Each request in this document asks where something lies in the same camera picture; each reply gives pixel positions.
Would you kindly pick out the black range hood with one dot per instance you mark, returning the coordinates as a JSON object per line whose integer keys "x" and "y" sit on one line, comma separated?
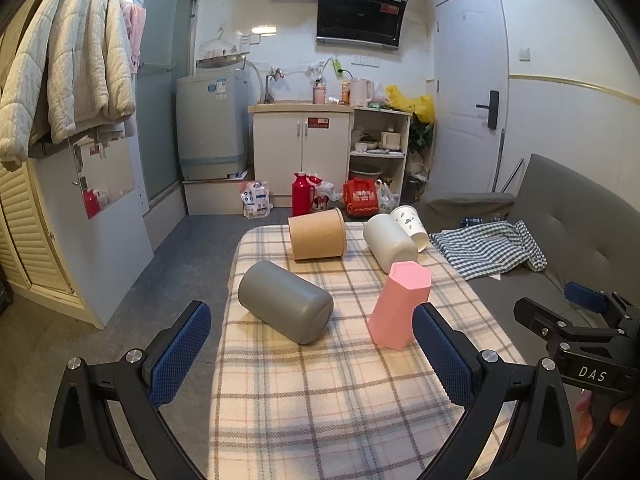
{"x": 357, "y": 12}

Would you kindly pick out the pink hexagonal cup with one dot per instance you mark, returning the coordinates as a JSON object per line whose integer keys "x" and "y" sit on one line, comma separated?
{"x": 400, "y": 305}

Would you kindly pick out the hanger with small garment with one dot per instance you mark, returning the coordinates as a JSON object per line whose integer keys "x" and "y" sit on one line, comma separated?
{"x": 217, "y": 47}

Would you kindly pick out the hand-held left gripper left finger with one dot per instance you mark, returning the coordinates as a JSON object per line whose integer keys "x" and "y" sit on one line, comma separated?
{"x": 182, "y": 351}

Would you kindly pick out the grey plastic cup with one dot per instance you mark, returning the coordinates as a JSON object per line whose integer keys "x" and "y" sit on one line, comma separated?
{"x": 285, "y": 302}

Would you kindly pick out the white open shelf unit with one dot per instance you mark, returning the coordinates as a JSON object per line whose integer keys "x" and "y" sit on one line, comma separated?
{"x": 352, "y": 130}

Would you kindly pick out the white printed paper cup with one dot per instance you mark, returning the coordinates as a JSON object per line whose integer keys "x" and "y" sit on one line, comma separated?
{"x": 410, "y": 225}

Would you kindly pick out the green plant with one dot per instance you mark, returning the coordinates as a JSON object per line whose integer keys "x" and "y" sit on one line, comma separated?
{"x": 421, "y": 137}

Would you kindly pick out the white detergent refill bag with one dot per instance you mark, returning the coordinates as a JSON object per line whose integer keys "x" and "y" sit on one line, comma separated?
{"x": 255, "y": 200}

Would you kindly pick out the cream plastic cup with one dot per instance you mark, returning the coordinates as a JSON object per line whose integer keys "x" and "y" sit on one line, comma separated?
{"x": 387, "y": 242}

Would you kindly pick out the white mug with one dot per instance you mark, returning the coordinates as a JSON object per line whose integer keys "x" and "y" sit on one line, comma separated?
{"x": 390, "y": 140}

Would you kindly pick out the white wall sockets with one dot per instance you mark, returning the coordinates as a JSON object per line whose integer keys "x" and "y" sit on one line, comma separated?
{"x": 365, "y": 61}

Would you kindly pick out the person's right hand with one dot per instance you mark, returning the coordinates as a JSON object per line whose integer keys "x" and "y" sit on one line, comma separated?
{"x": 582, "y": 405}

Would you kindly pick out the metal faucet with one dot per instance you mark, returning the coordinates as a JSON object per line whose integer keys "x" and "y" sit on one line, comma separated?
{"x": 270, "y": 85}

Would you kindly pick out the red thermos flask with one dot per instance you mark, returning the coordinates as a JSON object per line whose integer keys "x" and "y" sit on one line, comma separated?
{"x": 301, "y": 197}

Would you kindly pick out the brown paper cup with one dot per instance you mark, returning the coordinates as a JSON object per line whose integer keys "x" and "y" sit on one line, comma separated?
{"x": 317, "y": 235}

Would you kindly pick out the cream louvered door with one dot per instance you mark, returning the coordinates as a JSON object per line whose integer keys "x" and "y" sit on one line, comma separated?
{"x": 30, "y": 240}

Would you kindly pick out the yellow plastic bag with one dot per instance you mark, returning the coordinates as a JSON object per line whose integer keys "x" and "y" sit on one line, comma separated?
{"x": 415, "y": 102}

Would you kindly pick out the white electric kettle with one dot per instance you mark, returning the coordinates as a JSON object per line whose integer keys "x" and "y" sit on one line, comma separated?
{"x": 361, "y": 92}

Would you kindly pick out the frosted glass door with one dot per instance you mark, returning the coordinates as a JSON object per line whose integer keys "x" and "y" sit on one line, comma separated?
{"x": 162, "y": 60}

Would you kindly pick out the green checked cloth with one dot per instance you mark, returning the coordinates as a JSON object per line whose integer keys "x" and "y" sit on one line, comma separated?
{"x": 487, "y": 250}

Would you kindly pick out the red shopping bag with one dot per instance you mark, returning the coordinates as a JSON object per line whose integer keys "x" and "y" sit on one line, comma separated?
{"x": 361, "y": 200}

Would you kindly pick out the orange bottle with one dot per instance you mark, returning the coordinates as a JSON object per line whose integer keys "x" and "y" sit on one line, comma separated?
{"x": 345, "y": 94}

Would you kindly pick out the white cartoon plastic bag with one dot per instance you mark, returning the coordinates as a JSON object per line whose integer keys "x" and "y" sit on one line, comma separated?
{"x": 324, "y": 197}

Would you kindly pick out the wall mirror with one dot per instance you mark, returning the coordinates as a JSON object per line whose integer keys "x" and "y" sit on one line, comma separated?
{"x": 112, "y": 175}

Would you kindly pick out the white washing machine platform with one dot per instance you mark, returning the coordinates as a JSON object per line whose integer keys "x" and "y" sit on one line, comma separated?
{"x": 210, "y": 195}

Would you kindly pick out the white quilted jacket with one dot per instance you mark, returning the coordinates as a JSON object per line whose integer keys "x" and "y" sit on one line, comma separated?
{"x": 65, "y": 65}

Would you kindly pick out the white light switch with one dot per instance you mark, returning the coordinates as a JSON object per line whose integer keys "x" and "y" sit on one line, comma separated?
{"x": 524, "y": 54}

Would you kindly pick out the white door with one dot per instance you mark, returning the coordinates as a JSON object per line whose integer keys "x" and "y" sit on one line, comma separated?
{"x": 465, "y": 60}

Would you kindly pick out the green power strip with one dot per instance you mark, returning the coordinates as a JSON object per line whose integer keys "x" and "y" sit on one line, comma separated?
{"x": 338, "y": 69}

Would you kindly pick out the plaid tablecloth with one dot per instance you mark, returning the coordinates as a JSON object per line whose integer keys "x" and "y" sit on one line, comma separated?
{"x": 325, "y": 390}

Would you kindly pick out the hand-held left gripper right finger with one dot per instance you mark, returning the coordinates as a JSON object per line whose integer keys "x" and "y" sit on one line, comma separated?
{"x": 442, "y": 356}

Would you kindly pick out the grey sofa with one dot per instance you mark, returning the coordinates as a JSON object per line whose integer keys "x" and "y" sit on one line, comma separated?
{"x": 565, "y": 215}

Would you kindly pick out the white sink cabinet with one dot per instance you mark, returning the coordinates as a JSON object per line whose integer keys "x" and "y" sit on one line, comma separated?
{"x": 300, "y": 155}

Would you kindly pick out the grey washing machine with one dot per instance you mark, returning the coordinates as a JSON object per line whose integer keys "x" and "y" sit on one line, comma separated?
{"x": 210, "y": 120}

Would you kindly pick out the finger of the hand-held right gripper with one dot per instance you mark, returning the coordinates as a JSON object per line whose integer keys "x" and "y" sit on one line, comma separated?
{"x": 585, "y": 296}
{"x": 542, "y": 317}

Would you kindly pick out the pink bottle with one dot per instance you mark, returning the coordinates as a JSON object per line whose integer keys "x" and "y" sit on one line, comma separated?
{"x": 320, "y": 92}

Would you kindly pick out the pink hanging garment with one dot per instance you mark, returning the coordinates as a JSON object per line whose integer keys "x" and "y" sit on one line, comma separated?
{"x": 135, "y": 35}

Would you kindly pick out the white wardrobe panel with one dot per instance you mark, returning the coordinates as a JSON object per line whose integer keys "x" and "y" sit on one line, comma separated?
{"x": 115, "y": 260}

